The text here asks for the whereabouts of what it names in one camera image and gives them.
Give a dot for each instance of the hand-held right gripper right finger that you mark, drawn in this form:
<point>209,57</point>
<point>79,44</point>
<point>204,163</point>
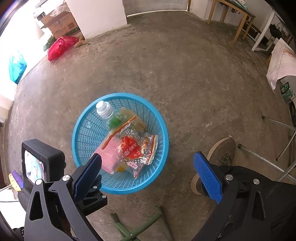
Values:
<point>208,178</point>

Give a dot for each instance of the person's dark trouser leg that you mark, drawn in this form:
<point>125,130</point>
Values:
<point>282,208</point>

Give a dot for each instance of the clear red snack packet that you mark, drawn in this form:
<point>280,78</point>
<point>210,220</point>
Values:
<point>134,150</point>

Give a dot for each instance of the black bag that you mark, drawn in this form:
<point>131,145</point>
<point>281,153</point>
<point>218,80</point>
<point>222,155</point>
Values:
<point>275,30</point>

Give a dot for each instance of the green label plastic bottle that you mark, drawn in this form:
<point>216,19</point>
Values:
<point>105,111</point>

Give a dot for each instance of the teal plastic bag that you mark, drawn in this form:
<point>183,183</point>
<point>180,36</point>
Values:
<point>17,67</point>

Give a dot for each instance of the red plastic bag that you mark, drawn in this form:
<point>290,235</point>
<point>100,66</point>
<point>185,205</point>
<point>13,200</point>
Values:
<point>60,47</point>

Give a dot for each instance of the person's brown shoe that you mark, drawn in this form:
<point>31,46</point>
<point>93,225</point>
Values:
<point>222,150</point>

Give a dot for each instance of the green metal frame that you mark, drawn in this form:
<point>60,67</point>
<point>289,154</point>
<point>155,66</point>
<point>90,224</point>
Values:
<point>124,231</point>

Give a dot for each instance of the blue plastic basket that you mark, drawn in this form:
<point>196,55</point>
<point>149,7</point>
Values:
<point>150,115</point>

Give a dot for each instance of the metal chair frame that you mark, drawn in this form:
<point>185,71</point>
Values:
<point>266,160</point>

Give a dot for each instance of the beige snack bag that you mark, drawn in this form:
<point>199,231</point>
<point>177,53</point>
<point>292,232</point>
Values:
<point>134,117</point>

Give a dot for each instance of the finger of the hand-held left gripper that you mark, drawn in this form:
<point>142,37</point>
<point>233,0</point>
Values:
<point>97,201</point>

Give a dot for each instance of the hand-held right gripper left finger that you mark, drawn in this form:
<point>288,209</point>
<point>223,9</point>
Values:
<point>86,178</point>

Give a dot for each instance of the wooden table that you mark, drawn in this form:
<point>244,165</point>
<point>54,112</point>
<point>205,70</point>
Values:
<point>242,11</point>

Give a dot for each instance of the green label bottle pack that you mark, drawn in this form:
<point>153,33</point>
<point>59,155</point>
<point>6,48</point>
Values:
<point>286,91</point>

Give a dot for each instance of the pink snack packet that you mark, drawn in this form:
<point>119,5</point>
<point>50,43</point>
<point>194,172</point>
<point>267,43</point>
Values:
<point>111,155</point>

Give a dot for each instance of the printed cardboard box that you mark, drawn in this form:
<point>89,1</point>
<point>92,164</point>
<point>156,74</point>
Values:
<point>62,20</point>

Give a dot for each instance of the purple and yellow broom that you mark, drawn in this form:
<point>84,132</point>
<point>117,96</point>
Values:
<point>17,180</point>

